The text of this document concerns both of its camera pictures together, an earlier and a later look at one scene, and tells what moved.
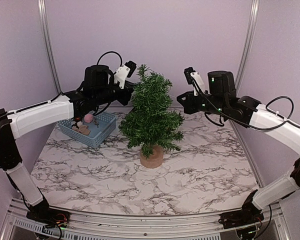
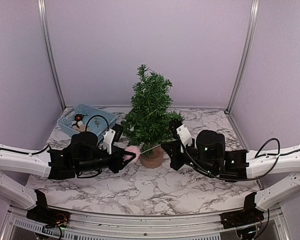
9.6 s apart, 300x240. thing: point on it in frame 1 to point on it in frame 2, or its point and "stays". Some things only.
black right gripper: (189, 107) to (173, 149)
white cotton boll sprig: (76, 125) stays
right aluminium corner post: (247, 44) stays
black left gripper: (128, 88) to (118, 158)
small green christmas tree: (153, 122) stays
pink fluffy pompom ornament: (88, 118) to (132, 149)
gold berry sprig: (97, 123) stays
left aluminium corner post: (43, 15) stays
